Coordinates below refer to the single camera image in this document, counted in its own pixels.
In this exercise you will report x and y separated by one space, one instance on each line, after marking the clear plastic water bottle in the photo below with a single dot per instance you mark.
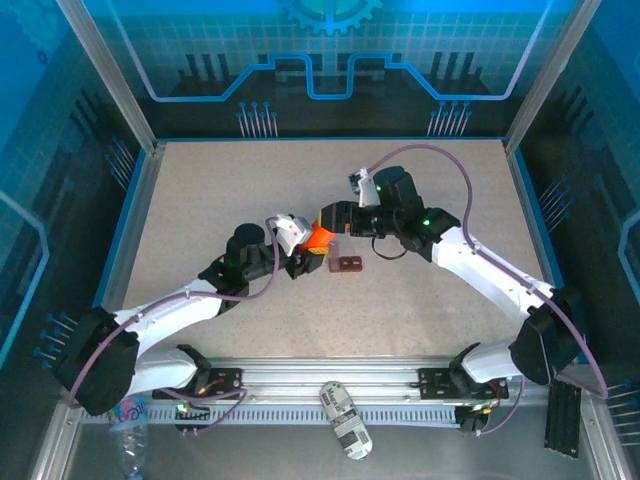
129 440

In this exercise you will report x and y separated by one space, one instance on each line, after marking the orange pill bottle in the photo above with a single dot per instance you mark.
316 240

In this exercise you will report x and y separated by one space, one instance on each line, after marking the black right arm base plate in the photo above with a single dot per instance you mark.
435 382

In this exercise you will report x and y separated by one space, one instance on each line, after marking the red weekly pill organizer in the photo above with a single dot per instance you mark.
350 265

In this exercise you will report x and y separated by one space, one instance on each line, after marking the aluminium frame post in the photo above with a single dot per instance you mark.
119 85
544 85

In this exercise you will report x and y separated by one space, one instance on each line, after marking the black controller box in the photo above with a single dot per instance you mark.
472 420
192 414

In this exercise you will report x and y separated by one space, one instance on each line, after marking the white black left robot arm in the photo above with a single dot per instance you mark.
165 312

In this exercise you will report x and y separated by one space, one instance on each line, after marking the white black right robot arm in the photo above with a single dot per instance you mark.
490 270

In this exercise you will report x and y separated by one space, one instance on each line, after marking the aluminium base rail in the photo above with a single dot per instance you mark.
325 370

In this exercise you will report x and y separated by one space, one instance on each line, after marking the aluminium side rail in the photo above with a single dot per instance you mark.
142 185
527 200

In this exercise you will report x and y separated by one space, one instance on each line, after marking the black ribbed block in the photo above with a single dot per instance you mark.
562 417

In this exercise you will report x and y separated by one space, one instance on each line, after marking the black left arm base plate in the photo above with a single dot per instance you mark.
227 380

